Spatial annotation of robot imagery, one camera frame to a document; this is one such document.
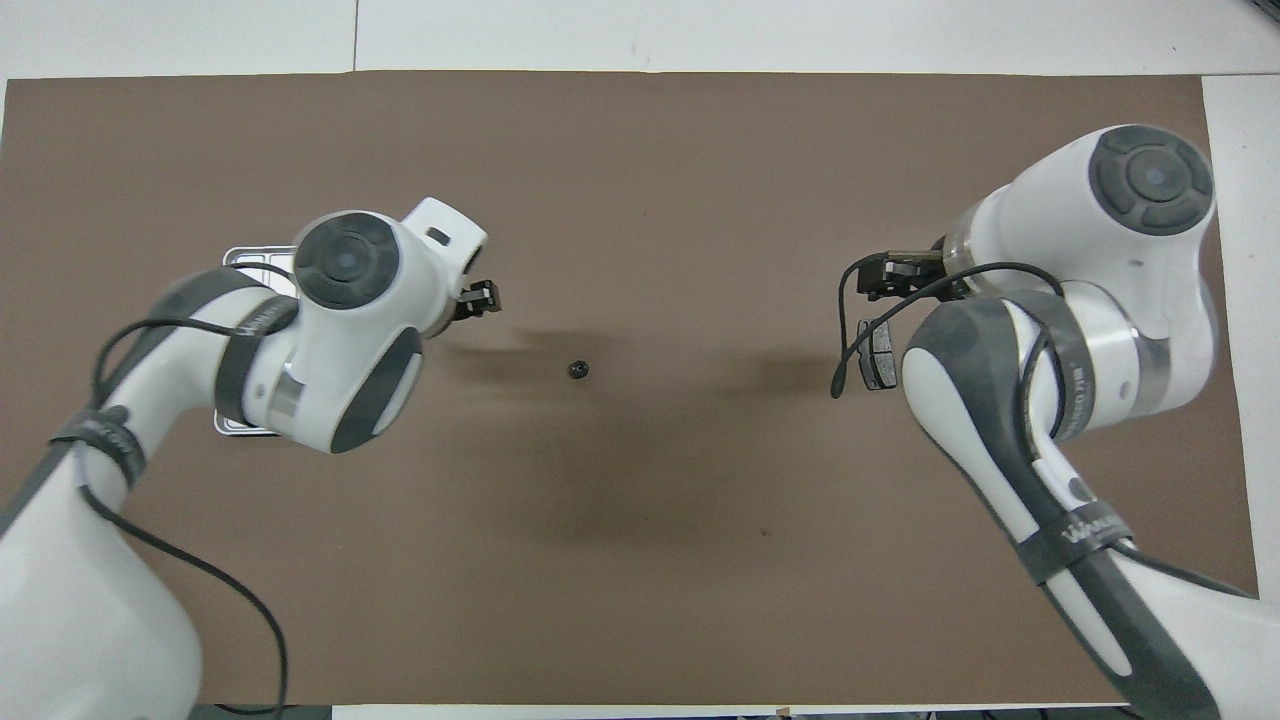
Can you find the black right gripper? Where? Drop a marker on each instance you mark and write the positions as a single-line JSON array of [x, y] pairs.
[[915, 272]]

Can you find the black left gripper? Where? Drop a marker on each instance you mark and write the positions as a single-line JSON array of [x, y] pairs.
[[462, 305]]

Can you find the small black bearing gear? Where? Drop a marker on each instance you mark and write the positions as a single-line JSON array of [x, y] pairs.
[[577, 370]]

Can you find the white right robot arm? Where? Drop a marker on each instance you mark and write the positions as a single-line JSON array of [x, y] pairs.
[[1100, 260]]

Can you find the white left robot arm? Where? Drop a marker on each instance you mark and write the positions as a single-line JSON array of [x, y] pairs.
[[330, 350]]

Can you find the silver metal tray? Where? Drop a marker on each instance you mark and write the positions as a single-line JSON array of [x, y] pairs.
[[250, 258]]

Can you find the rectangular dark brake pad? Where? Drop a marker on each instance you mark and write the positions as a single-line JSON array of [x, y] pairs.
[[880, 365]]

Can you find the brown table mat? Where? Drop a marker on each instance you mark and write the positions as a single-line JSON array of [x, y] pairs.
[[640, 200]]

